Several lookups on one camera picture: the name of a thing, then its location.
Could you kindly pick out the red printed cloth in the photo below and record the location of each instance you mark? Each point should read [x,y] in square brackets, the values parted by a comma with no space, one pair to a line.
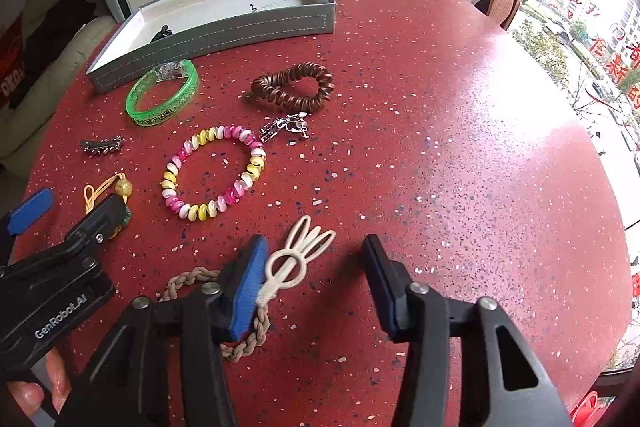
[10,67]

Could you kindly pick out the red plastic object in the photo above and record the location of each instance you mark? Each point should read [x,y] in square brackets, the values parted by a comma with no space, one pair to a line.
[590,409]

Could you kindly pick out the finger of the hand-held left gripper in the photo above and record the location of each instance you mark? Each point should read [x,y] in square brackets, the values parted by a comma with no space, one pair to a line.
[102,222]
[31,209]

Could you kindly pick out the person's left hand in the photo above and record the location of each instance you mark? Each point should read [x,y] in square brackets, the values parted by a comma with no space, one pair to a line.
[30,394]

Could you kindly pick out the yellow elastic with bead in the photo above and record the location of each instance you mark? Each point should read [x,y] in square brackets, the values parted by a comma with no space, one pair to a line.
[122,188]

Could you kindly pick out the beige rabbit hair clip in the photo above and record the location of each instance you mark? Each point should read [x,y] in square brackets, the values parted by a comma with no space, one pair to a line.
[296,251]

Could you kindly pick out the silver rhinestone clip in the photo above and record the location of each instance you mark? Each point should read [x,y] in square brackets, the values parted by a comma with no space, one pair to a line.
[285,124]

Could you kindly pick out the grey tray box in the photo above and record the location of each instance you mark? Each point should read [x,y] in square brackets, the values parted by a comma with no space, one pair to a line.
[225,24]

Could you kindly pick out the brown chair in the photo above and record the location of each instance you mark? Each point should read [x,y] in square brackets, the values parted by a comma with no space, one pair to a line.
[500,4]

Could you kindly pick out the cream sofa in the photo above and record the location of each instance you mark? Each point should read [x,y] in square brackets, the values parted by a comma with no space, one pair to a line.
[75,52]

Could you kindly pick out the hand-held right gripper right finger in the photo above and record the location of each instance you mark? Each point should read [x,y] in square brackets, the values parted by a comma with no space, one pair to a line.
[381,289]

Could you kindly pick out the dark cloth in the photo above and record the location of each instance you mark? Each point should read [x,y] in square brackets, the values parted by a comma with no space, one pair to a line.
[50,42]

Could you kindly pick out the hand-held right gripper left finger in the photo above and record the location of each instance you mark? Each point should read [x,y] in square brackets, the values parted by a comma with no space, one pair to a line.
[247,292]

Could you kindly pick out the black claw hair clip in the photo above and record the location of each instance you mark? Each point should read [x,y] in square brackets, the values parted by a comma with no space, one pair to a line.
[161,34]

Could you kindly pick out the dark rhinestone hair clip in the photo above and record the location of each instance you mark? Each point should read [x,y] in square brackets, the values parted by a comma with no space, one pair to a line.
[102,145]

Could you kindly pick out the green translucent bangle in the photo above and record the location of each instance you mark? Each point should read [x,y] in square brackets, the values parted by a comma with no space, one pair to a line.
[132,104]

